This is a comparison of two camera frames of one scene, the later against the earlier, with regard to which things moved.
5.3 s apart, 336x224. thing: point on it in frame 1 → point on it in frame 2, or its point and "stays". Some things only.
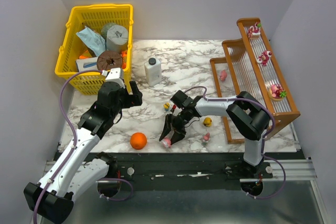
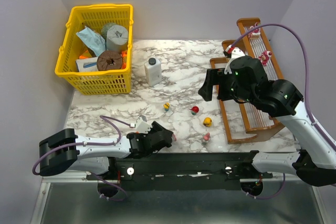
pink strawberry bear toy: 264,58 stays
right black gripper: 177,122 → 214,83
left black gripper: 132,98 → 156,137
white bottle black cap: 153,68 stays
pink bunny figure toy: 206,138 stays
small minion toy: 166,106 stays
